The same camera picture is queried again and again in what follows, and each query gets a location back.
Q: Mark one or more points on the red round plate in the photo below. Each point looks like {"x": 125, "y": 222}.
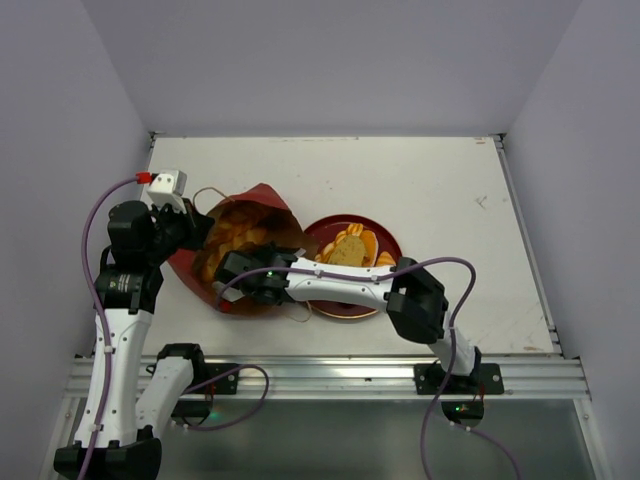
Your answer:
{"x": 324, "y": 232}

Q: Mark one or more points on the red brown paper bag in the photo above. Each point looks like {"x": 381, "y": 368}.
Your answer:
{"x": 284, "y": 231}

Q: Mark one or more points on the orange bread in bag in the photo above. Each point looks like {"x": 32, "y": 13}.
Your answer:
{"x": 236, "y": 227}

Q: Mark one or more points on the aluminium mounting rail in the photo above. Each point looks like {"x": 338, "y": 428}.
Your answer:
{"x": 546, "y": 377}

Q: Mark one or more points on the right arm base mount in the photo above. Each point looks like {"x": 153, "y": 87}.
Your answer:
{"x": 486, "y": 379}

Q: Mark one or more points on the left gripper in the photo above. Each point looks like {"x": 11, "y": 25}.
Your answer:
{"x": 195, "y": 224}

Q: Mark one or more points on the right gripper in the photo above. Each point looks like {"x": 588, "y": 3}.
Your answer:
{"x": 230, "y": 265}

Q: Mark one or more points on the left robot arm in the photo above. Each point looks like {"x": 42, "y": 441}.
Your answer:
{"x": 119, "y": 436}

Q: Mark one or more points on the braided orange bread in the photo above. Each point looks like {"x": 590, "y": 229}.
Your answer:
{"x": 367, "y": 236}

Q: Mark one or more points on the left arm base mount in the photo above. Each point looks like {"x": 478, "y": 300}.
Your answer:
{"x": 217, "y": 378}

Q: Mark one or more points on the ridged golden bread roll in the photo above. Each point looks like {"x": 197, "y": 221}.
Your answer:
{"x": 385, "y": 259}

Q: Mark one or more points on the herb bread slice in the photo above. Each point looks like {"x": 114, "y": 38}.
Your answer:
{"x": 350, "y": 251}

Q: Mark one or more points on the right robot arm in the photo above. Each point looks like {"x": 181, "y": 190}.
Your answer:
{"x": 413, "y": 299}

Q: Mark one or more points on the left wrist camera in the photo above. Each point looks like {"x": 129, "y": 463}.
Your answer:
{"x": 165, "y": 188}

